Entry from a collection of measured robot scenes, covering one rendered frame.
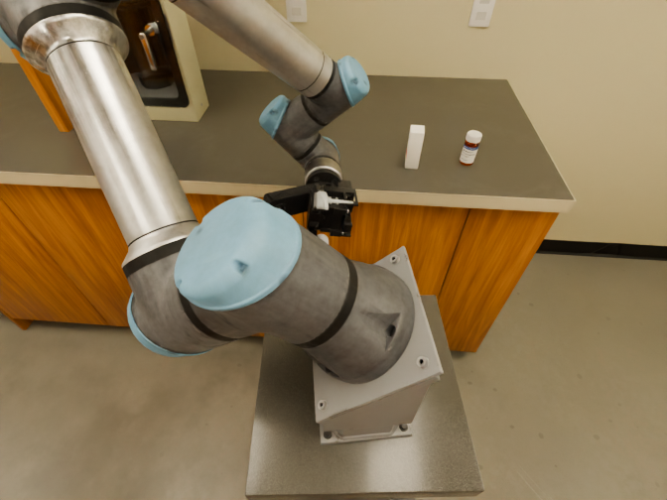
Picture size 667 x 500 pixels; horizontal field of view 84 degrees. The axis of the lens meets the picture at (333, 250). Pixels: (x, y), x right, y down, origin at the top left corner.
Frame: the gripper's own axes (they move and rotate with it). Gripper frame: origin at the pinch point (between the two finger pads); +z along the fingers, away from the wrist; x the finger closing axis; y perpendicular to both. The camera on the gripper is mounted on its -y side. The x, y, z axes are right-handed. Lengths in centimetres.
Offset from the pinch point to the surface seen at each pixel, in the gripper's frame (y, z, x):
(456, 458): 21.7, 23.9, 15.7
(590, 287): 153, -81, 76
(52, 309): -97, -65, 100
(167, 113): -43, -74, 12
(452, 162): 39, -47, 4
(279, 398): -3.3, 14.2, 18.7
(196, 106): -34, -73, 9
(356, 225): 16, -41, 24
